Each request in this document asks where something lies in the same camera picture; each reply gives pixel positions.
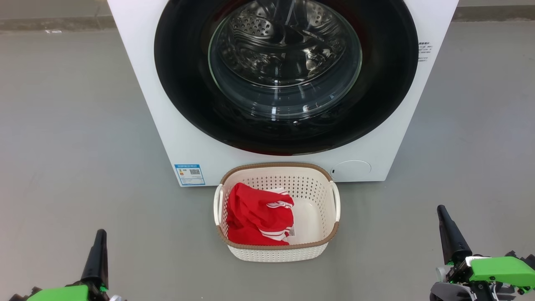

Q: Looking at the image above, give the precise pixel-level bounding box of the red white-striped shirt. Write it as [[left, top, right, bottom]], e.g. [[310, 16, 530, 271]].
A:
[[228, 183, 295, 228]]

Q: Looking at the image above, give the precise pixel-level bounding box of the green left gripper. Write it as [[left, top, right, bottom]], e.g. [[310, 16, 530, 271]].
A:
[[8, 229, 126, 301]]

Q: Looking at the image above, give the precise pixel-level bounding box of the white front-load washing machine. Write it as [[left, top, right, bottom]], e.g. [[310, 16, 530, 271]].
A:
[[107, 0, 459, 187]]

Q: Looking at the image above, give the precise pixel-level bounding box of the round white filter cover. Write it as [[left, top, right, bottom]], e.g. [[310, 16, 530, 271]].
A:
[[330, 160, 372, 182]]

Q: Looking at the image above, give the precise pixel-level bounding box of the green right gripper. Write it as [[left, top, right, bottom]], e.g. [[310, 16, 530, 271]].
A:
[[431, 205, 535, 301]]

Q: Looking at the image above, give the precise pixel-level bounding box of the cream perforated laundry basket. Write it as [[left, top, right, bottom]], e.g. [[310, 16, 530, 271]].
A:
[[213, 162, 341, 263]]

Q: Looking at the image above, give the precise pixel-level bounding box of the stainless steel washing machine drum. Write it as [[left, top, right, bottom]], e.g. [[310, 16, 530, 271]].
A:
[[217, 0, 356, 89]]

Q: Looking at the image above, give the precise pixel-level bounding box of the grey washing machine door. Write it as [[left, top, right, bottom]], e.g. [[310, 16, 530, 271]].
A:
[[154, 0, 419, 156]]

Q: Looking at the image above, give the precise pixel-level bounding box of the blue energy label sticker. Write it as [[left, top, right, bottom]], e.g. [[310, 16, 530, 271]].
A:
[[174, 164, 206, 186]]

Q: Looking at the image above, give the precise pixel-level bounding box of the small printed text sticker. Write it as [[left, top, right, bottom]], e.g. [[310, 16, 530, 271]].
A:
[[417, 41, 433, 63]]

